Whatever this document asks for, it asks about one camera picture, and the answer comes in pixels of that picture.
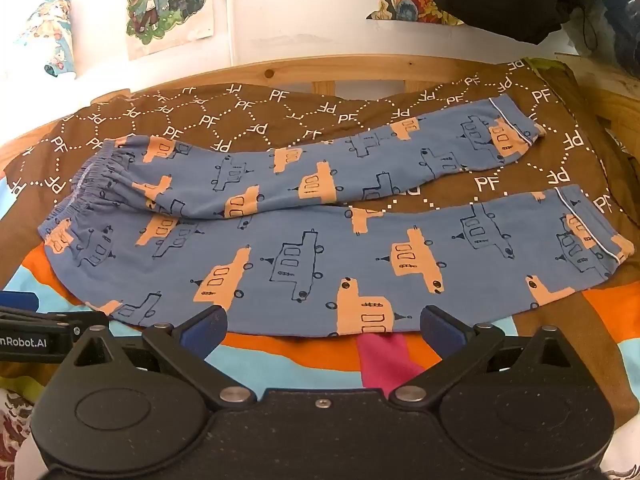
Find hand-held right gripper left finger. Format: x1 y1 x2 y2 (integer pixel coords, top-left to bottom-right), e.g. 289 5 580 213
62 304 258 410

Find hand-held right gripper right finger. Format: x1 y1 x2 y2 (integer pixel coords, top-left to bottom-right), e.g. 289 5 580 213
388 304 577 410

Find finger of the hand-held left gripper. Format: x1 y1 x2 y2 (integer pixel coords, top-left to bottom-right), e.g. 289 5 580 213
0 291 110 337

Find blue pants with orange print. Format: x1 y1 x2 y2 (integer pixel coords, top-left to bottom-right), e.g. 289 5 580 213
37 95 636 339

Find colourful striped bed sheet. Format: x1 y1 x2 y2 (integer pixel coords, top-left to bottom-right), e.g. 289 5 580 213
0 247 640 480

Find brown patterned blanket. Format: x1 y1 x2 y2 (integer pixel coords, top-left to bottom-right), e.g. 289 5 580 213
0 57 640 281

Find blue plastic bag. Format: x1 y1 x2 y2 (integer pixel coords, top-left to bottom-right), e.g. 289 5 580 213
597 0 640 68

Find curled pale blue wall poster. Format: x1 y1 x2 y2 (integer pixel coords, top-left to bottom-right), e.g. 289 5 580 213
14 0 77 80

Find white wall pipe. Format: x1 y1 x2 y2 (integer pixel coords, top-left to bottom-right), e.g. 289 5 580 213
224 0 240 67

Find cartoon figure wall poster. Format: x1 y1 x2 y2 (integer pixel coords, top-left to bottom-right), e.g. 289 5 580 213
125 0 216 62

